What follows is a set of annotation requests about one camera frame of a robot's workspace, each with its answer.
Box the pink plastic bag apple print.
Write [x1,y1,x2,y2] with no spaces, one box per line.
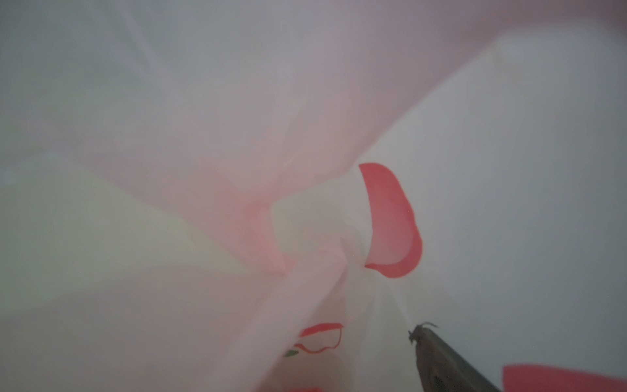
[1,1,626,391]

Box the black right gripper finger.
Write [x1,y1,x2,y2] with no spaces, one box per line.
[408,322,500,392]

